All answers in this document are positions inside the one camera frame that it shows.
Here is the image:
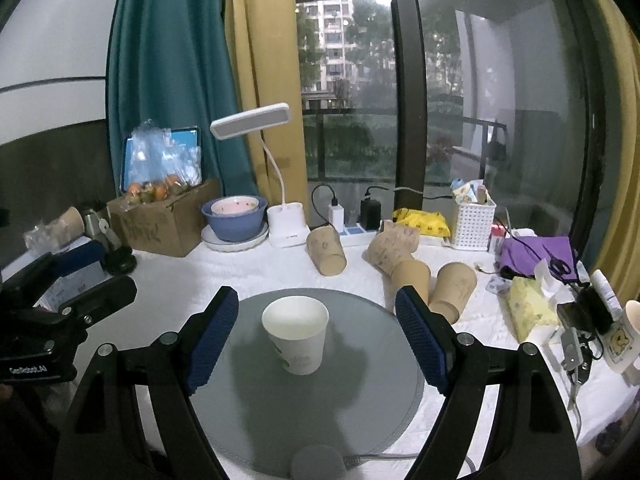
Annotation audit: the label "tablet with blue screen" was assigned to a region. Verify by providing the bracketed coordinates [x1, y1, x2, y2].
[121, 126, 201, 194]

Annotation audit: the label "black window frame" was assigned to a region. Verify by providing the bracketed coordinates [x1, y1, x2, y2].
[384, 0, 432, 192]

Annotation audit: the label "white plate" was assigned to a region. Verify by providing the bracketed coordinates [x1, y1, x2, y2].
[201, 222, 270, 253]

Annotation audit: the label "teal curtain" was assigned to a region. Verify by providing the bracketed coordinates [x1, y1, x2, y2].
[106, 0, 259, 211]

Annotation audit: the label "white power strip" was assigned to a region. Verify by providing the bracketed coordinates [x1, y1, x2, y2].
[339, 219, 387, 247]

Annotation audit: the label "plastic bag of oranges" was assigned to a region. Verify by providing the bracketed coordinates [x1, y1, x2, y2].
[125, 120, 204, 205]

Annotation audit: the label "black scissors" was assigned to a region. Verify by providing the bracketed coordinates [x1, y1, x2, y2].
[537, 256, 577, 281]

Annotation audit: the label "yellow snack packet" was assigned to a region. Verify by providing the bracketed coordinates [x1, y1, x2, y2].
[391, 208, 451, 237]

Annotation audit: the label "metal flask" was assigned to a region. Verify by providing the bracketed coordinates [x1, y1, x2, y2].
[82, 207, 108, 242]

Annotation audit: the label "yellow tissue pack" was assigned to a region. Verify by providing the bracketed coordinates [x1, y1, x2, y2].
[506, 259, 577, 344]

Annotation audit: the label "white small bottle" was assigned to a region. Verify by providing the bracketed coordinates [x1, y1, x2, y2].
[590, 270, 622, 317]

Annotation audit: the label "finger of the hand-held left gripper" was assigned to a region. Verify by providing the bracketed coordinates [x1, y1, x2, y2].
[0, 240, 107, 312]
[47, 276, 139, 333]

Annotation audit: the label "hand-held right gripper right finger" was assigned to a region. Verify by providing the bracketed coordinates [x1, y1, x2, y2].
[394, 285, 583, 480]

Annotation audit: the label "white mug with bear print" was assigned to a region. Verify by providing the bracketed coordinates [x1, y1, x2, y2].
[604, 300, 640, 374]

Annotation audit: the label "pink bowl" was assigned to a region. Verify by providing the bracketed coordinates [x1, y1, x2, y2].
[211, 197, 260, 217]

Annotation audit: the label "blue bowl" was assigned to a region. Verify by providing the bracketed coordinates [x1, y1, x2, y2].
[201, 195, 268, 242]

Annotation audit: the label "black device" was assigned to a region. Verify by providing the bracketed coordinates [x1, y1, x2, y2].
[556, 287, 614, 334]

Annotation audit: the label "grey round mat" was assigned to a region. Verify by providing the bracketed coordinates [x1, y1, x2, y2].
[192, 287, 426, 476]

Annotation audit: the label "white paper cup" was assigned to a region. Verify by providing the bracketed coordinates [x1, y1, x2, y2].
[261, 296, 330, 376]

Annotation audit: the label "yellow curtain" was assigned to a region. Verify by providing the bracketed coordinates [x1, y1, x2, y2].
[223, 0, 309, 211]

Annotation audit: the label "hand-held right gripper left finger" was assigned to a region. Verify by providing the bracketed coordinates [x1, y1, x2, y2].
[52, 286, 240, 480]

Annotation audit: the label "white plastic basket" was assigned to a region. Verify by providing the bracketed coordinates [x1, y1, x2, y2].
[452, 192, 498, 252]

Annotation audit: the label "brown paper cup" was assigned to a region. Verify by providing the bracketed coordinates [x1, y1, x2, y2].
[390, 260, 432, 307]
[306, 225, 348, 278]
[428, 262, 477, 324]
[50, 206, 86, 248]
[366, 223, 421, 275]

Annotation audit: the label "black charger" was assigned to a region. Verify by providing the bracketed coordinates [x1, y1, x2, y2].
[360, 199, 381, 231]

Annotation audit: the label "grey mat controller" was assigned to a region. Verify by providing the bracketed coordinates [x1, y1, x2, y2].
[292, 443, 346, 480]

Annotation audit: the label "white and blue box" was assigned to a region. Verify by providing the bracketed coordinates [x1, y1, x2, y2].
[35, 240, 107, 312]

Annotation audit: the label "white desk lamp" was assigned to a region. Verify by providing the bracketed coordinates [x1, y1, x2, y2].
[210, 103, 309, 249]

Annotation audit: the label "purple cloth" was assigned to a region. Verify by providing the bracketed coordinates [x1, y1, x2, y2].
[500, 236, 582, 282]

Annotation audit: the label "cardboard box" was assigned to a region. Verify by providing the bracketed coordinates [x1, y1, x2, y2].
[107, 178, 221, 258]

